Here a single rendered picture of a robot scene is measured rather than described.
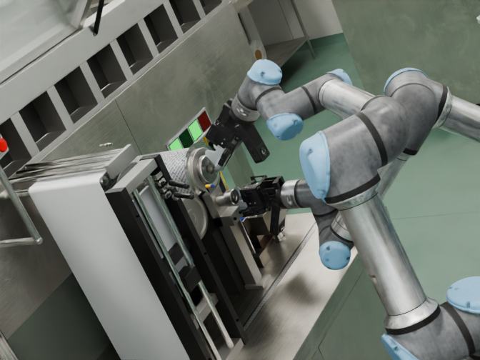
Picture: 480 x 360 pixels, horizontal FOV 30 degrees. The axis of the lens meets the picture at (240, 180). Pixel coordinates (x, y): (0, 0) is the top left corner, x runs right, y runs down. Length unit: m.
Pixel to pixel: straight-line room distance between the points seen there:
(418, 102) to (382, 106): 0.34
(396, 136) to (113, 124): 1.10
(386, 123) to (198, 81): 1.31
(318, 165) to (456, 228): 2.52
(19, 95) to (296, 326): 0.92
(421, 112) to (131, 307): 0.85
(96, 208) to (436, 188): 2.69
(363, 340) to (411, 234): 1.80
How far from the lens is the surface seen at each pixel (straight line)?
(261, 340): 2.23
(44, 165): 2.30
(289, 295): 2.35
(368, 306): 2.51
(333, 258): 2.19
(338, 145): 1.70
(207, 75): 2.99
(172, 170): 2.34
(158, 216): 2.05
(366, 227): 1.74
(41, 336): 2.37
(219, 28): 3.09
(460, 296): 1.84
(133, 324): 2.31
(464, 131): 2.24
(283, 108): 2.07
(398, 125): 1.74
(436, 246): 4.09
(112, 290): 2.26
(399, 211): 4.46
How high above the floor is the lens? 2.08
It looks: 22 degrees down
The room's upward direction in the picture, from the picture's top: 24 degrees counter-clockwise
